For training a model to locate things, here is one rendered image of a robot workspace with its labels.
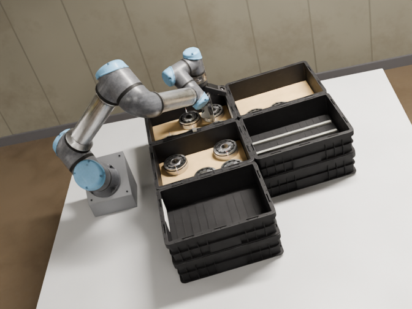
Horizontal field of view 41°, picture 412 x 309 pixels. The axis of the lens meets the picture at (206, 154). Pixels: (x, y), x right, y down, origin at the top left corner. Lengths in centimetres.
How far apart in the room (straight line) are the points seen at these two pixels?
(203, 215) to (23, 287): 159
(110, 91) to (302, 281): 95
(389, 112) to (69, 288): 159
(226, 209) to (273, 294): 37
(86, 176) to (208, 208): 50
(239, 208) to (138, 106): 54
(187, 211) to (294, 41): 213
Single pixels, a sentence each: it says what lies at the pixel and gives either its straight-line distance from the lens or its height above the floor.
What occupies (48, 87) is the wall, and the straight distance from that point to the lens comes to 428.
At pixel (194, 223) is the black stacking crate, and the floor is 83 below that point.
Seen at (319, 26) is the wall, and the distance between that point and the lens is 399.
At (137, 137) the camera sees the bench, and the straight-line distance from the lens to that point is 285.
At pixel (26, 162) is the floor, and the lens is 437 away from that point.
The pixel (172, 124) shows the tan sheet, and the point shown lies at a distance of 262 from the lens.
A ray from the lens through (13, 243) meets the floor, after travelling 373.
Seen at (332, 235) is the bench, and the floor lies 70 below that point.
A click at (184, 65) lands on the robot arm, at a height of 117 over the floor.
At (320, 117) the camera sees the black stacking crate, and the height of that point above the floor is 83.
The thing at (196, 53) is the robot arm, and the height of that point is 120.
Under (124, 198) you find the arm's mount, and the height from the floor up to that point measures 76.
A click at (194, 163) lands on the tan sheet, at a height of 83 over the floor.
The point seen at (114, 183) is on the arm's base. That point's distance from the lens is 236.
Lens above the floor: 229
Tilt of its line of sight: 38 degrees down
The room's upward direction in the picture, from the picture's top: 17 degrees counter-clockwise
